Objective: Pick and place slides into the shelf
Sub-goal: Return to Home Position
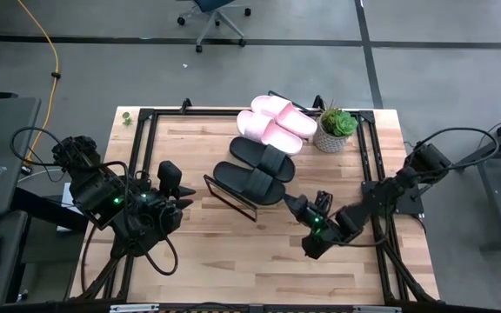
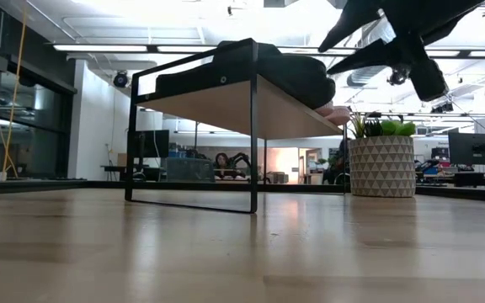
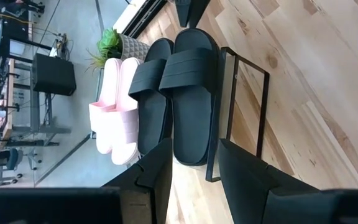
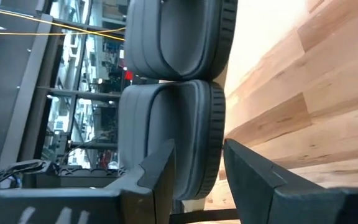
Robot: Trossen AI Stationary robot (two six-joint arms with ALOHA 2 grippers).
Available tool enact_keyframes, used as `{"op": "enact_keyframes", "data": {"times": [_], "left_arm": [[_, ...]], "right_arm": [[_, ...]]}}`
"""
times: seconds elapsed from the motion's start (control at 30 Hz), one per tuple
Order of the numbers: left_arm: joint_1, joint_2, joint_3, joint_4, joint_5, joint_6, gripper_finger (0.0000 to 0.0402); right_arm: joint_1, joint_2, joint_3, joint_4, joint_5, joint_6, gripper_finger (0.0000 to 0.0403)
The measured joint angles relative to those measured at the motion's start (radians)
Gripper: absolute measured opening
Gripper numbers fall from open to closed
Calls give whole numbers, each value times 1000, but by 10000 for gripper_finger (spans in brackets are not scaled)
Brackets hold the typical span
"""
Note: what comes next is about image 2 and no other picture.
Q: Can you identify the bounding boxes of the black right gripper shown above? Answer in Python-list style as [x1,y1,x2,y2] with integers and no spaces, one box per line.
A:
[317,0,485,76]

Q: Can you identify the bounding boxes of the black slide sandal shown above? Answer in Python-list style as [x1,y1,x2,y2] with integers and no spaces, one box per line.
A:
[154,40,285,97]
[258,53,338,111]

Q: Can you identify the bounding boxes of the pink slide sandal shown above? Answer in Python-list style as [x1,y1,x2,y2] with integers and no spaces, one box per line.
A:
[312,99,352,126]

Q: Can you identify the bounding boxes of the succulent in white patterned pot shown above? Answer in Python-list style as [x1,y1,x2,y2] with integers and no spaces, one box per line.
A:
[349,111,418,199]

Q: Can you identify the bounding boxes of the black computer monitor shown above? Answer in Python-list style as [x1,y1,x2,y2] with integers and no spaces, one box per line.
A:
[135,129,171,159]
[448,132,485,167]

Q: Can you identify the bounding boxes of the person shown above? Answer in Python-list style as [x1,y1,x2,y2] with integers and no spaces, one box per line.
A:
[212,151,248,181]

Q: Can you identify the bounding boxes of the clear plastic bin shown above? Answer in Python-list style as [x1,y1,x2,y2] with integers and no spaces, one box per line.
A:
[164,157,216,183]

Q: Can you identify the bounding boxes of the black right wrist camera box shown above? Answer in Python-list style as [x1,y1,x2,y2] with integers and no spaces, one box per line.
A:
[387,58,450,103]

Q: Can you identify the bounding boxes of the wooden shelf with black frame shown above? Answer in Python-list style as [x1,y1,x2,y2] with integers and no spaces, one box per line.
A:
[124,37,349,215]

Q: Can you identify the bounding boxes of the round black ceiling camera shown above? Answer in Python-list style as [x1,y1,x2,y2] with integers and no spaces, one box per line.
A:
[112,70,131,89]

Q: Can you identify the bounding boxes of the black aluminium table frame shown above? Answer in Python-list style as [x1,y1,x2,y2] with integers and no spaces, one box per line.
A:
[0,178,485,204]

